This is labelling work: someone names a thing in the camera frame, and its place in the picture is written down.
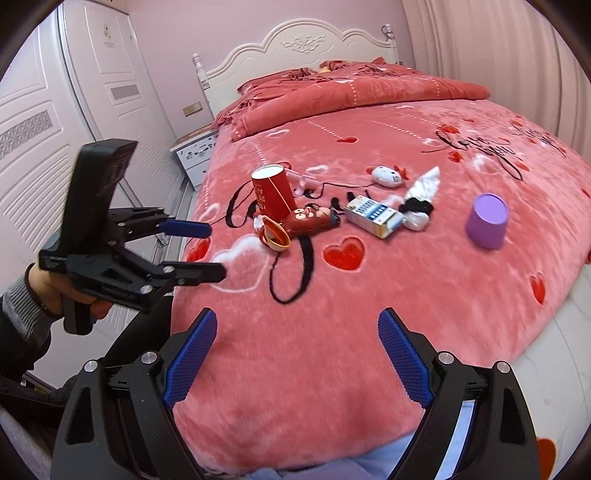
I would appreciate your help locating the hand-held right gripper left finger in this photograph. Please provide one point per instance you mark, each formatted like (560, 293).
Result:
(191, 355)

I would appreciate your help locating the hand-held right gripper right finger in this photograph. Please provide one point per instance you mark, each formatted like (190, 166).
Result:
(406, 360)

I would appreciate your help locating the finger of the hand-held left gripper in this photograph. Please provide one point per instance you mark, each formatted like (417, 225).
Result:
(198, 272)
(184, 228)

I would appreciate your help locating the red paper cup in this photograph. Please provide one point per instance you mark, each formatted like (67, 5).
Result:
(272, 194)

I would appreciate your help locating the brown face toy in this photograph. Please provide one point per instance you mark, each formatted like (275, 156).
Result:
(307, 220)

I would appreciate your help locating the blue white carton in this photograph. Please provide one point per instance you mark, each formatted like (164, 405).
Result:
(369, 215)

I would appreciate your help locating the white plastic wrapper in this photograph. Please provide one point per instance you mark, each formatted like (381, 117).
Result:
(425, 187)

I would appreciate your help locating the white cat plush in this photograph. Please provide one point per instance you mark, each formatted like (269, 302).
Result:
(385, 176)

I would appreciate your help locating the person's left forearm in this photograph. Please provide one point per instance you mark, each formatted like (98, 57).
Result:
(18, 327)

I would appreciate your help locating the person's left hand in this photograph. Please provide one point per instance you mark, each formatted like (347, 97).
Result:
(51, 290)

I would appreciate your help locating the white nightstand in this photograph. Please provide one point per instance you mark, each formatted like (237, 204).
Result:
(196, 152)

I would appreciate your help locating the pink bed with headboard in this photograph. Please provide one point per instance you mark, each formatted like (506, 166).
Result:
(369, 290)

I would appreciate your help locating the yellow red wrapper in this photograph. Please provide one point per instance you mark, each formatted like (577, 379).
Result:
(272, 236)

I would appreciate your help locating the white wardrobe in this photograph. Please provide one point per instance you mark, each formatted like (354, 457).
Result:
(106, 69)

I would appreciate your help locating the small pink toy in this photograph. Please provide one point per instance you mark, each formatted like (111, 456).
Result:
(304, 182)

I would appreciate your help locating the light blue clothing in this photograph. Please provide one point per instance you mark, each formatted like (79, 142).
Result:
(323, 468)

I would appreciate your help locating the black cloth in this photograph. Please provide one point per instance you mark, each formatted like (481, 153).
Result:
(415, 206)

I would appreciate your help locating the purple cup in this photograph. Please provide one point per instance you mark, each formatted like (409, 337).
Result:
(487, 221)

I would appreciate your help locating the red folded quilt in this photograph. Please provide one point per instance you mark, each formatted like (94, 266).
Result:
(346, 94)

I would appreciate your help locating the white carved headboard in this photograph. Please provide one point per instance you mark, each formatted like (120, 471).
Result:
(300, 46)

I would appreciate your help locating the red pillow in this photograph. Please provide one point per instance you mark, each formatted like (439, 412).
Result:
(355, 65)

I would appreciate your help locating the pale pleated curtain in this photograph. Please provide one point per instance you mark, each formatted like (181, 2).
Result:
(485, 46)

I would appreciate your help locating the white wall socket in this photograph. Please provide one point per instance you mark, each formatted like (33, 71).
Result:
(193, 110)

